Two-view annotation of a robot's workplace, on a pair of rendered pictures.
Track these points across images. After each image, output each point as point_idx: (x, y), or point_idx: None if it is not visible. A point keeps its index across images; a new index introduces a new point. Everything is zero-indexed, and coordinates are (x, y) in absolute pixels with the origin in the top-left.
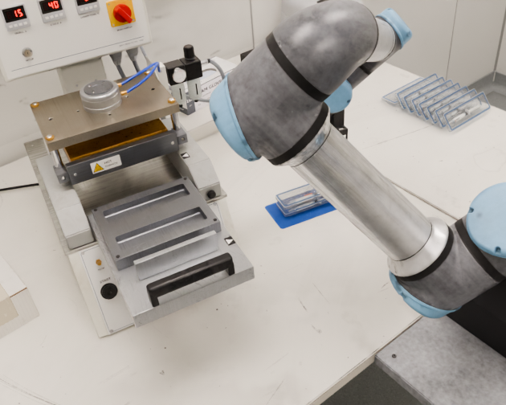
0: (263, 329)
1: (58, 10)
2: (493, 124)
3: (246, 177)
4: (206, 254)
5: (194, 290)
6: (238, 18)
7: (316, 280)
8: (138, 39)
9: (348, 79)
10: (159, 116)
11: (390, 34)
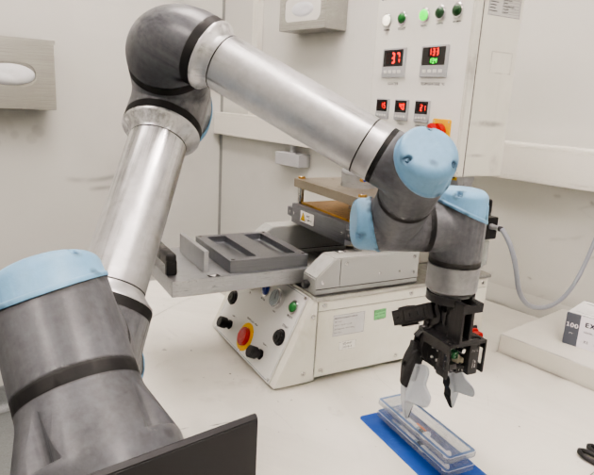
0: (192, 397)
1: (403, 111)
2: None
3: (465, 396)
4: (199, 268)
5: (156, 264)
6: None
7: (259, 436)
8: None
9: (371, 207)
10: (345, 202)
11: (338, 124)
